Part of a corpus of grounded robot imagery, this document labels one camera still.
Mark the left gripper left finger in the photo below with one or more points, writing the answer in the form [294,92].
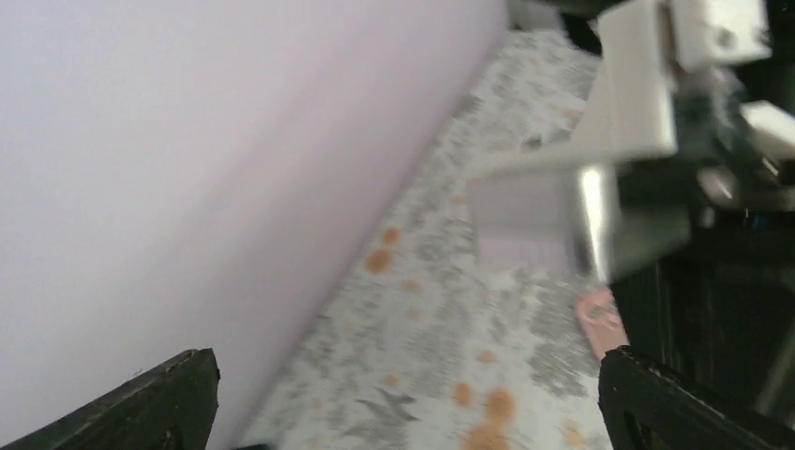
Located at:
[171,406]

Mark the floral patterned table mat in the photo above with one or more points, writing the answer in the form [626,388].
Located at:
[418,348]

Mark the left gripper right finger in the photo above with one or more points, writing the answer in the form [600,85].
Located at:
[648,405]

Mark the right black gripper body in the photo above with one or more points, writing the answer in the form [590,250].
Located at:
[721,309]

